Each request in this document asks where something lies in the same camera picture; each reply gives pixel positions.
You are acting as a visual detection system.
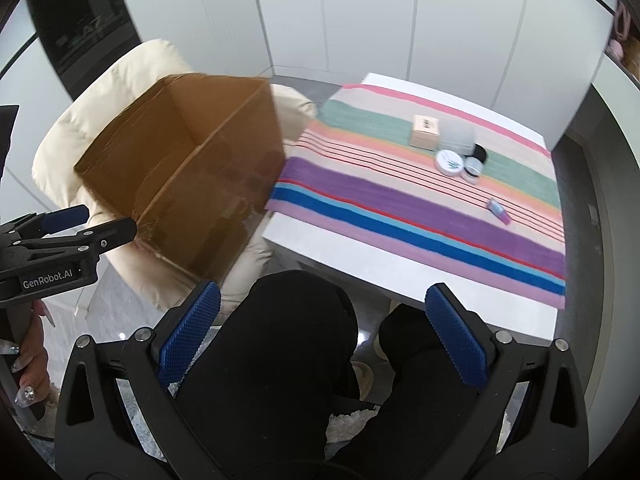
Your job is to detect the white fluffy rug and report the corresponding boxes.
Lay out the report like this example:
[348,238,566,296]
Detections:
[325,405,381,441]

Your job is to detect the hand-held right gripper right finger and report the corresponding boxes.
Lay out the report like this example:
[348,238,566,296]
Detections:
[424,283,591,480]

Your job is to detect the cream padded chair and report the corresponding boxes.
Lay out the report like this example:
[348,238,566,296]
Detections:
[31,39,318,316]

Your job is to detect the translucent plastic box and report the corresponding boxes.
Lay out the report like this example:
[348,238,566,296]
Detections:
[439,122,476,156]

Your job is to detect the small purple bottle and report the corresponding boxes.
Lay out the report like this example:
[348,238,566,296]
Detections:
[487,199,512,226]

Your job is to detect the brown cardboard box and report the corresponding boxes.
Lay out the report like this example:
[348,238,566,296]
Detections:
[73,74,287,281]

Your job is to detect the dark glass panel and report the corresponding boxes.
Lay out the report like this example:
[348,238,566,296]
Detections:
[25,0,143,78]

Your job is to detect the striped colourful cloth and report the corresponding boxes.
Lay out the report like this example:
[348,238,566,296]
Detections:
[264,82,568,308]

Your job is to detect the small beige box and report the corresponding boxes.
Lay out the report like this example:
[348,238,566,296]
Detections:
[410,115,441,150]

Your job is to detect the pink plush toy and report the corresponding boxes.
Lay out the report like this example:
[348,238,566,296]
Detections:
[607,0,631,58]

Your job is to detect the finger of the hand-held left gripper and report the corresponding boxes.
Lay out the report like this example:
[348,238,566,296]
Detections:
[0,205,91,246]
[70,217,138,258]

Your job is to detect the white table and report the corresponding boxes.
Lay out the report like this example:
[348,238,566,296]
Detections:
[262,72,561,346]

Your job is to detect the person's left hand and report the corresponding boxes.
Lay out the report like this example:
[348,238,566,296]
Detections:
[0,300,57,408]

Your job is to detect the small clear jar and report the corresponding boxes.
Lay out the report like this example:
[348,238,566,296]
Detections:
[461,156,485,183]

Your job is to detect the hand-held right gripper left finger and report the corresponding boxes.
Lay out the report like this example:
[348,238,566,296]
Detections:
[54,281,222,480]

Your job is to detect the white round jar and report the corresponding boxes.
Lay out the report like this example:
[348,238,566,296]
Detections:
[434,149,463,177]

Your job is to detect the person's right leg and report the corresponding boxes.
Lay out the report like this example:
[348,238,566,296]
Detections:
[330,305,481,480]

